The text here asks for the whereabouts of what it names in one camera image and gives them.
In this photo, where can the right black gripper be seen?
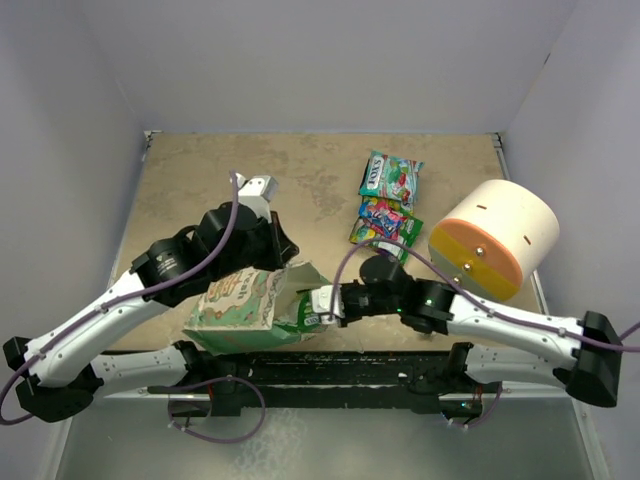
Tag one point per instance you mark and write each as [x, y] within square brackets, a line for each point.
[348, 315]

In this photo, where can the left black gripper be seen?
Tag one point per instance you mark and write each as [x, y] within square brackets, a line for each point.
[281, 247]

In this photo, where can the green patterned paper bag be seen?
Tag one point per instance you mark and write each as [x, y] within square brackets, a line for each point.
[235, 314]

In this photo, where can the red snack packet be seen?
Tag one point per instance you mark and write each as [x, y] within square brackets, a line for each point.
[395, 235]

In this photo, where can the blue small snack packet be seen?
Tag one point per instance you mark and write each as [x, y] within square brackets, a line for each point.
[381, 216]

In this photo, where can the teal pink snack packet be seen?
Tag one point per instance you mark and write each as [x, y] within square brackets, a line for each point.
[391, 177]

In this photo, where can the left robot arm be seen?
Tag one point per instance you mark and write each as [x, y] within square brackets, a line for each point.
[58, 374]

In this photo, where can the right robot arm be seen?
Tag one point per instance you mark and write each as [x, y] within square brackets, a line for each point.
[581, 355]

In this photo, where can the large cream cylinder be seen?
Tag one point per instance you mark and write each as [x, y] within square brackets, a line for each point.
[494, 239]

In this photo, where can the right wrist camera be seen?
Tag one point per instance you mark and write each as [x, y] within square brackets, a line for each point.
[327, 304]

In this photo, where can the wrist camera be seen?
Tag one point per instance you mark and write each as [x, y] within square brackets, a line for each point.
[327, 304]
[256, 193]

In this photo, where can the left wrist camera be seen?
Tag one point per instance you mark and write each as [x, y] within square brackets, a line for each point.
[256, 193]

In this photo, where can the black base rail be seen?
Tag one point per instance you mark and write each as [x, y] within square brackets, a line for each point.
[423, 382]

